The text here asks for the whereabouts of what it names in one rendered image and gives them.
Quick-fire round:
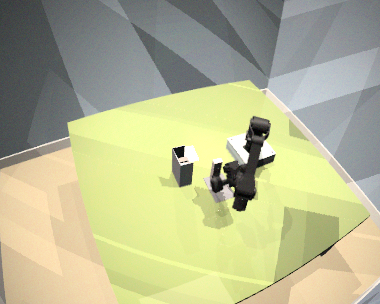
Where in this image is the grey open-top bin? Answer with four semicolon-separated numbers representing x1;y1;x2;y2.
172;145;194;188

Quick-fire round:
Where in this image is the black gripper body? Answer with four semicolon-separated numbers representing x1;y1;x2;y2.
211;164;246;193

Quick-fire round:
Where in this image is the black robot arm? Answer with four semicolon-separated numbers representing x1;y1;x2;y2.
223;116;271;212

